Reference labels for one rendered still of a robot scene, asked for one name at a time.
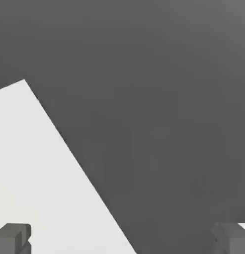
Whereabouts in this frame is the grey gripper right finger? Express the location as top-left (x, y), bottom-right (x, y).
top-left (212, 222), bottom-right (245, 254)

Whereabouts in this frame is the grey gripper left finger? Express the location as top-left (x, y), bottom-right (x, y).
top-left (0, 223), bottom-right (32, 254)

